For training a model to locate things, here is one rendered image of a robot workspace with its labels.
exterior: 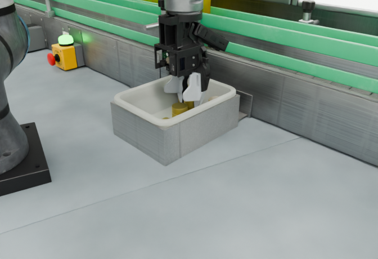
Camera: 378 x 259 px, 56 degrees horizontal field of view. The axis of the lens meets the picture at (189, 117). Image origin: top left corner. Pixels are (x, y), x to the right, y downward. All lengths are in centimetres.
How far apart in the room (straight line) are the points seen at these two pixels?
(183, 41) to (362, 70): 34
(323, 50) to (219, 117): 24
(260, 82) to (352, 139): 23
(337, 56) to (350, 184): 24
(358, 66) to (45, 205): 59
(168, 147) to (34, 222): 25
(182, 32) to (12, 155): 38
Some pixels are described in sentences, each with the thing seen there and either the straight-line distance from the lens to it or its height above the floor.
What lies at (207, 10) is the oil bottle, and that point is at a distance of 97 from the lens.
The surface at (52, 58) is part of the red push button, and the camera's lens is 118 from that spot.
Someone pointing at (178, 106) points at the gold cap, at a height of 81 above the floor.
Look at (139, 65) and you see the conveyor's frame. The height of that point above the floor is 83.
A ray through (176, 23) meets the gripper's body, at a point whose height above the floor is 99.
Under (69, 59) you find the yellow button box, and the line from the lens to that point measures 118.
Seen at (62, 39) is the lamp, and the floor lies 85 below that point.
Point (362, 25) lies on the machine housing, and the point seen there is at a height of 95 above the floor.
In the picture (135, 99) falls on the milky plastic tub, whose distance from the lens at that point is 78.
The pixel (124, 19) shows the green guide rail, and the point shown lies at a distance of 100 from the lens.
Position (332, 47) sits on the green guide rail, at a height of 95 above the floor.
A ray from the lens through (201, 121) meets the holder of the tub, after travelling 70.
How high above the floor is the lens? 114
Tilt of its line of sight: 28 degrees down
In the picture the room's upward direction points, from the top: straight up
